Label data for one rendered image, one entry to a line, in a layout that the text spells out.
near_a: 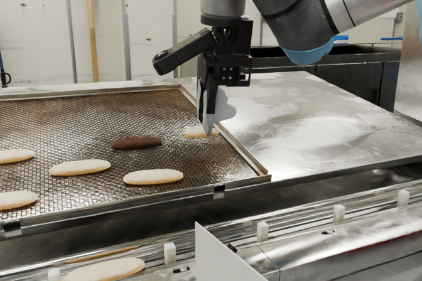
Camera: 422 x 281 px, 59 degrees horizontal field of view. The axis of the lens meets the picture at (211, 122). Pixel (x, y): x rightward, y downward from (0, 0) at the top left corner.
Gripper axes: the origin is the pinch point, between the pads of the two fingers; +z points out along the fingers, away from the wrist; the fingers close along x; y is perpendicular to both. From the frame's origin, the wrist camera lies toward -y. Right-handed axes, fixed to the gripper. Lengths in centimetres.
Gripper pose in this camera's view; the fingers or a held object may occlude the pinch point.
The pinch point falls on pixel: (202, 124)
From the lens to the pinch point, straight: 70.2
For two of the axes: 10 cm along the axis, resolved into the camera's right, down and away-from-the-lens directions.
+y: 9.7, -0.3, 2.4
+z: -0.7, 9.1, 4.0
